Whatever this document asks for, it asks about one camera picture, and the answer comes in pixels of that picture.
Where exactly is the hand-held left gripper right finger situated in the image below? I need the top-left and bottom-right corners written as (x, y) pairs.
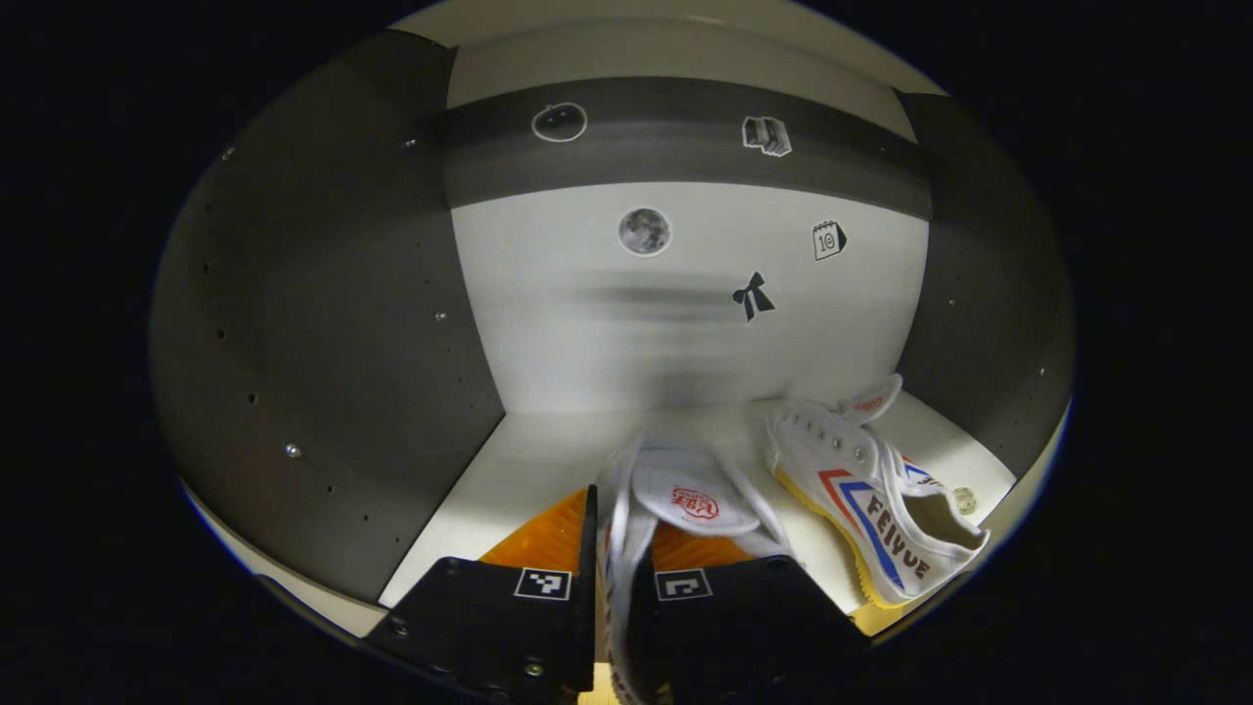
top-left (625, 522), bottom-right (874, 705)

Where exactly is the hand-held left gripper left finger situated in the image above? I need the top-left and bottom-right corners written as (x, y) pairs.
top-left (364, 485), bottom-right (601, 704)

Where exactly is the white canvas shoe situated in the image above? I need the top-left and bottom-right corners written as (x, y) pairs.
top-left (597, 434), bottom-right (794, 705)
top-left (764, 374), bottom-right (992, 610)

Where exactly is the white shoe cabinet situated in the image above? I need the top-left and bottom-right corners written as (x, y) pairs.
top-left (149, 0), bottom-right (1076, 637)

